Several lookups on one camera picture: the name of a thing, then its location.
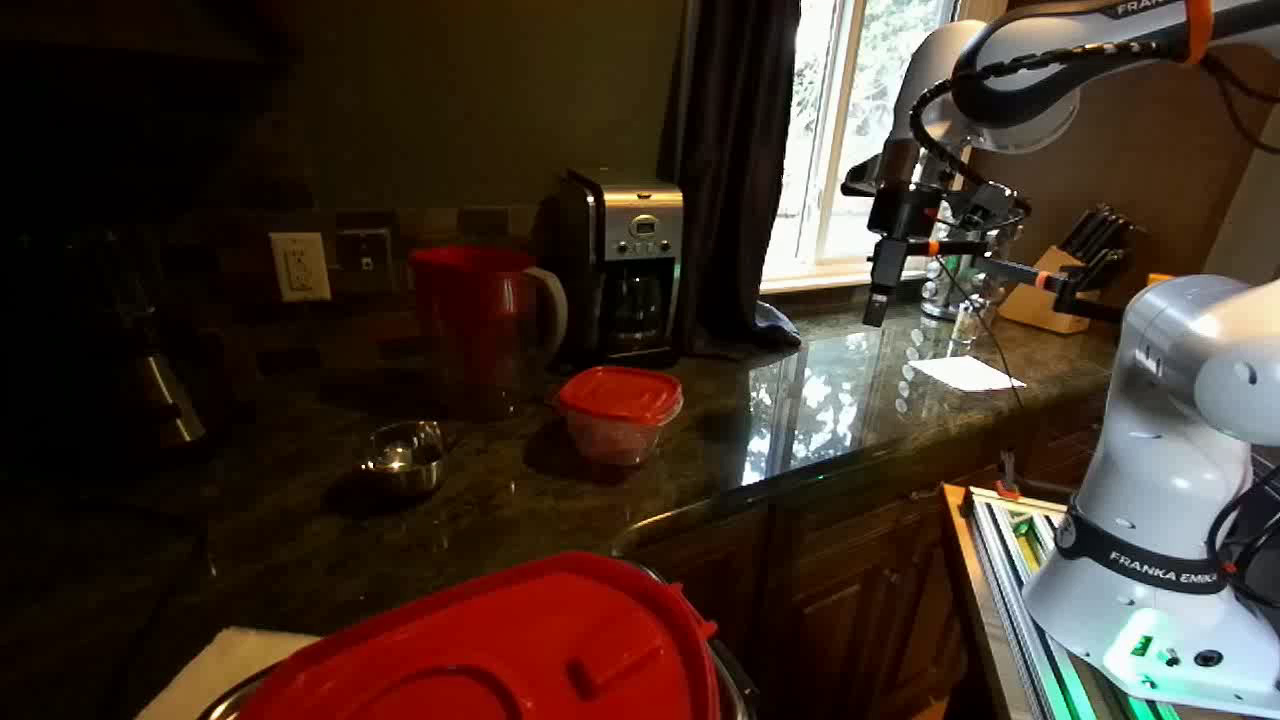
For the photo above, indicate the red pitcher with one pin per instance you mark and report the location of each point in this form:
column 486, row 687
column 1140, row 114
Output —
column 475, row 326

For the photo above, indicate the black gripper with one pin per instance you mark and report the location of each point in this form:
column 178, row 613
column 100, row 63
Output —
column 954, row 213

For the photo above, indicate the white paper sheet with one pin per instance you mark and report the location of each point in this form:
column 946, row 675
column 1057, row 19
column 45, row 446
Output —
column 962, row 373

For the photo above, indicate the silver black coffee maker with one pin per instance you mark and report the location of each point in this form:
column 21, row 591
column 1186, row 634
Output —
column 621, row 264

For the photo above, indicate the dark curtain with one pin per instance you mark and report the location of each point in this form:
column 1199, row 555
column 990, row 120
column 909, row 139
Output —
column 735, row 160

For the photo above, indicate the dark wall switch plate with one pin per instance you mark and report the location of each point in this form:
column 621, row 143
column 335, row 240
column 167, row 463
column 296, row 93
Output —
column 367, row 259

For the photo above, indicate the white wall outlet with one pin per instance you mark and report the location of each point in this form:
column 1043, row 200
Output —
column 303, row 264

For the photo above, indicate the bright window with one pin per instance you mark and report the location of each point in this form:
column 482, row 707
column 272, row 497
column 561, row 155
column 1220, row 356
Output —
column 843, row 120

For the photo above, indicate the large container with red lid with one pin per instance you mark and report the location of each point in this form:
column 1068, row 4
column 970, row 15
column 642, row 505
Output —
column 493, row 655

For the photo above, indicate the small metal bowl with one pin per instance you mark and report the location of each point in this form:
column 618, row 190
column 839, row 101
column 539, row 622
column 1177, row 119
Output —
column 401, row 463

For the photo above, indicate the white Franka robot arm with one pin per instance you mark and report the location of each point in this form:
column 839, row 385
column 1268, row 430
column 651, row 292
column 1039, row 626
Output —
column 1172, row 442

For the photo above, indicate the clear bowl with red lid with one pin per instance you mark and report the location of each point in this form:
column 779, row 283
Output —
column 621, row 406

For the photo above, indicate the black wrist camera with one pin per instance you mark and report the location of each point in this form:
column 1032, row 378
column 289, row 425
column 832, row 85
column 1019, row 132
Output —
column 860, row 183

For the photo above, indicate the wooden knife block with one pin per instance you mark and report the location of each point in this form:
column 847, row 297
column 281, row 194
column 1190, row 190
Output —
column 1060, row 287

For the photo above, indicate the wooden lower cabinet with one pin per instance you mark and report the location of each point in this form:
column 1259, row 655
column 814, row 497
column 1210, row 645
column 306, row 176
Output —
column 853, row 602

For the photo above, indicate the clear bottle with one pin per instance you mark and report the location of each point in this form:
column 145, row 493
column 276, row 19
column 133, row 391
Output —
column 954, row 288

